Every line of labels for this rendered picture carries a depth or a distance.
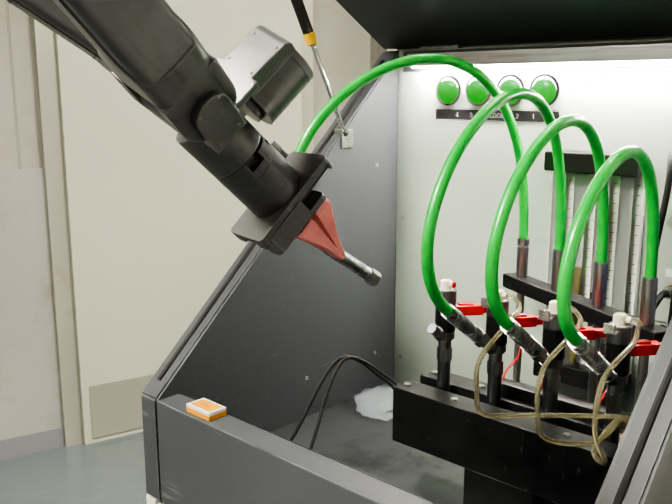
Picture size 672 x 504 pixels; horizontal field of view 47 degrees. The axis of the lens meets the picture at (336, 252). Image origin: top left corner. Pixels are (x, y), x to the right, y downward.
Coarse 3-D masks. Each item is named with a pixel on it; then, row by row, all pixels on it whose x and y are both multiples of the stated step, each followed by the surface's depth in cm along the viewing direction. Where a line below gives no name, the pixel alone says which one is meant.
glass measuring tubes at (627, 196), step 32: (544, 160) 119; (576, 160) 115; (576, 192) 117; (640, 192) 112; (640, 224) 113; (608, 256) 117; (640, 256) 115; (576, 288) 119; (608, 288) 118; (576, 320) 120; (576, 384) 120
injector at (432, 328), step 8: (448, 296) 104; (456, 296) 105; (440, 312) 105; (440, 320) 105; (432, 328) 104; (440, 328) 105; (448, 328) 105; (440, 336) 104; (448, 336) 105; (440, 344) 106; (448, 344) 106; (440, 352) 106; (448, 352) 106; (440, 360) 106; (448, 360) 106; (440, 368) 107; (448, 368) 107; (440, 376) 107; (448, 376) 107; (440, 384) 107; (448, 384) 107
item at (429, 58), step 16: (384, 64) 103; (400, 64) 104; (416, 64) 105; (448, 64) 107; (464, 64) 108; (368, 80) 102; (480, 80) 110; (336, 96) 101; (320, 112) 101; (512, 128) 113; (304, 144) 100; (512, 144) 115; (528, 208) 117; (528, 224) 118; (528, 240) 118
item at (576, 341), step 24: (600, 168) 80; (648, 168) 88; (600, 192) 79; (648, 192) 90; (576, 216) 78; (648, 216) 92; (576, 240) 77; (648, 240) 92; (648, 264) 93; (648, 288) 93; (648, 312) 94; (576, 336) 79; (600, 360) 84
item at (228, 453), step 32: (160, 416) 110; (192, 416) 105; (224, 416) 105; (160, 448) 112; (192, 448) 106; (224, 448) 101; (256, 448) 96; (288, 448) 96; (192, 480) 107; (224, 480) 102; (256, 480) 97; (288, 480) 93; (320, 480) 89; (352, 480) 88
